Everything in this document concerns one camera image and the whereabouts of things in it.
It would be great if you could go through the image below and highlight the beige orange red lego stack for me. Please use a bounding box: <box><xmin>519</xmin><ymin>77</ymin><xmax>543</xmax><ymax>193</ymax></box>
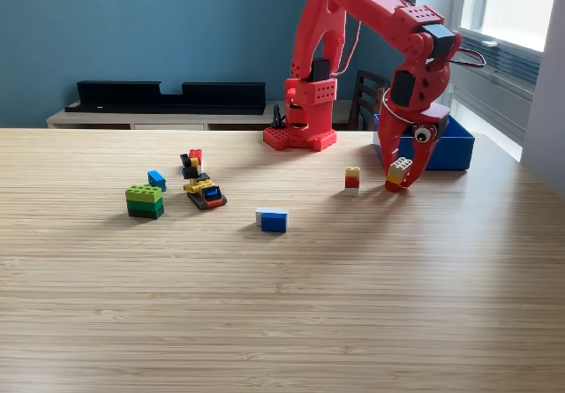
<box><xmin>384</xmin><ymin>156</ymin><xmax>414</xmax><ymax>193</ymax></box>

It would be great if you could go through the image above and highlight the blue plastic bin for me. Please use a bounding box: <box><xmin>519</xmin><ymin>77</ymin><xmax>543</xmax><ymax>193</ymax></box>
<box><xmin>373</xmin><ymin>113</ymin><xmax>476</xmax><ymax>172</ymax></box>

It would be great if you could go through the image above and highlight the yellow red white lego stack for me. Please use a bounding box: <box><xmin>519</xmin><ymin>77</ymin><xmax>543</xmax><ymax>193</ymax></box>
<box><xmin>344</xmin><ymin>166</ymin><xmax>361</xmax><ymax>197</ymax></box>

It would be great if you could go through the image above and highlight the blue and white lego block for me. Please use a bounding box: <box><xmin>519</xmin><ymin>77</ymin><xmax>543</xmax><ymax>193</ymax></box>
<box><xmin>254</xmin><ymin>207</ymin><xmax>290</xmax><ymax>234</ymax></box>

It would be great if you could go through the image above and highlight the small blue lego brick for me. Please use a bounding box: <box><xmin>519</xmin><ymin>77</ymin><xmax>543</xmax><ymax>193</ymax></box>
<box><xmin>147</xmin><ymin>170</ymin><xmax>168</xmax><ymax>193</ymax></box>

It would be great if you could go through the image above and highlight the green lego block stack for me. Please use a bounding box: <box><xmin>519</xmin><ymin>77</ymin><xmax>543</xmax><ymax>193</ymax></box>
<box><xmin>124</xmin><ymin>184</ymin><xmax>165</xmax><ymax>221</ymax></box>

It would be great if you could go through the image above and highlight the dark wooden chair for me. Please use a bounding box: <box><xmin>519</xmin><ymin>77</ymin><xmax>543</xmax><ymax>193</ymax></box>
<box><xmin>346</xmin><ymin>69</ymin><xmax>392</xmax><ymax>132</ymax></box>

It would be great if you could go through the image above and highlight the grey window vent grille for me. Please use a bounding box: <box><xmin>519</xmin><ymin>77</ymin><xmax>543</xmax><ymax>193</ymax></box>
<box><xmin>453</xmin><ymin>33</ymin><xmax>542</xmax><ymax>87</ymax></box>

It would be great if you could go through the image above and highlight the white window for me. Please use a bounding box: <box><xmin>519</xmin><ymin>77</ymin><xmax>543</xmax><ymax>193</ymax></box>
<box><xmin>456</xmin><ymin>0</ymin><xmax>565</xmax><ymax>54</ymax></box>

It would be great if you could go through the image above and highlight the yellow toy digger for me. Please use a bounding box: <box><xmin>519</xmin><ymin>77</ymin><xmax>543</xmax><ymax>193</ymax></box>
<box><xmin>179</xmin><ymin>153</ymin><xmax>229</xmax><ymax>211</ymax></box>

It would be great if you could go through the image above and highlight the pale wooden sideboard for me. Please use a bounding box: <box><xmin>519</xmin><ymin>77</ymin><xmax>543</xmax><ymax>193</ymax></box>
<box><xmin>46</xmin><ymin>99</ymin><xmax>354</xmax><ymax>132</ymax></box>

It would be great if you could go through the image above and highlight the black cable behind arm base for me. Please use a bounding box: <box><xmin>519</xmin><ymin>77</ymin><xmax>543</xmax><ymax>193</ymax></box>
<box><xmin>269</xmin><ymin>103</ymin><xmax>288</xmax><ymax>130</ymax></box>

